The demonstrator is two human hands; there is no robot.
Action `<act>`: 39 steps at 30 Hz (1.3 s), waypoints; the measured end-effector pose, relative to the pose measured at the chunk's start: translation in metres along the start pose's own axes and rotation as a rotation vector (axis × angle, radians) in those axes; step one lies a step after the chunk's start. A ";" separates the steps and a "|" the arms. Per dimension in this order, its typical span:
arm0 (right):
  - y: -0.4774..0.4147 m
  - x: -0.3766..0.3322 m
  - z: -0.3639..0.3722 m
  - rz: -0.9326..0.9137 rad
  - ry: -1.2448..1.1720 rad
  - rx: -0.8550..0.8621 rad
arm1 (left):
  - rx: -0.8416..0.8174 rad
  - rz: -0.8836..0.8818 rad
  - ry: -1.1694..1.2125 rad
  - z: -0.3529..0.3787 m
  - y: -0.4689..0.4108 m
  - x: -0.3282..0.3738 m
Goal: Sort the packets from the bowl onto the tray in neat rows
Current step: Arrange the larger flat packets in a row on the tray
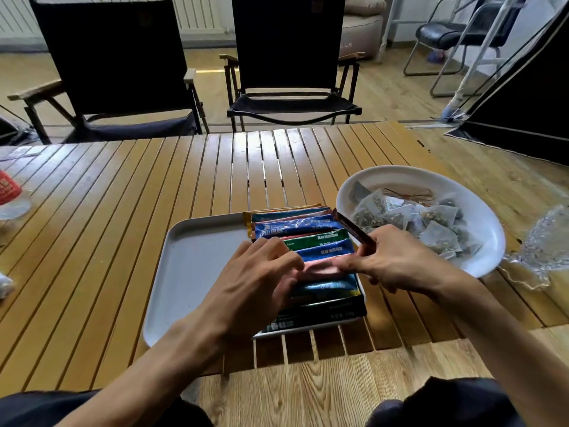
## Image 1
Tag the person's left forearm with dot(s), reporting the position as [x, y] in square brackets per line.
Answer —
[142, 382]

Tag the white wall radiator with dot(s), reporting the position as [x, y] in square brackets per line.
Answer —
[200, 13]

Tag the pile of grey sachets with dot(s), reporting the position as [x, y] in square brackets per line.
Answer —
[438, 215]

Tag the clear bottle with red cap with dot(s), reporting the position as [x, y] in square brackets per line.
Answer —
[8, 188]

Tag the small blue bundle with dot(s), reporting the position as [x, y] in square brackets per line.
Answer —
[435, 56]

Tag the person's leg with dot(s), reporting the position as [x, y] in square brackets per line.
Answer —
[44, 411]
[444, 404]

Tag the person's right hand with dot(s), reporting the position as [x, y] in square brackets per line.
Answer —
[400, 262]

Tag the person's right forearm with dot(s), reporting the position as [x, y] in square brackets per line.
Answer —
[511, 342]

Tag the crumpled white tissue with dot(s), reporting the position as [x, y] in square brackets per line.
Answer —
[5, 285]

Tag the black fabric backdrop panel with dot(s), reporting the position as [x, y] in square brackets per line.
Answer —
[533, 106]
[13, 133]

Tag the beige inflatable sofa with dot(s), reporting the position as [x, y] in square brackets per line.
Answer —
[360, 37]

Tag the small white pen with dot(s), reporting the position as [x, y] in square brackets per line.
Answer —
[20, 153]

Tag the grey rectangular tray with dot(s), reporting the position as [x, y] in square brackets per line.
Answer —
[191, 271]

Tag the white metal frame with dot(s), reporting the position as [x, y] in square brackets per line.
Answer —
[482, 48]

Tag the person's left hand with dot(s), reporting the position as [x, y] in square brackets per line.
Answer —
[249, 289]

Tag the person's right leg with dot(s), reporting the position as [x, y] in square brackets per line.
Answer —
[444, 404]

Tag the clear patterned glass cup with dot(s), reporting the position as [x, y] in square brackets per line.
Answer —
[549, 244]

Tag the row of colourful stick packets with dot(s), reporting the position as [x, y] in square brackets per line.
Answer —
[302, 226]

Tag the black office chair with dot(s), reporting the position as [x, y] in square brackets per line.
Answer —
[438, 35]

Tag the black folding chair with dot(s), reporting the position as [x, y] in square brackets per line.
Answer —
[115, 53]
[289, 44]

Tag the person's left leg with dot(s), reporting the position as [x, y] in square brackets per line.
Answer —
[44, 411]

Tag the white round bowl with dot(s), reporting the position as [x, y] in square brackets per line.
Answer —
[484, 235]

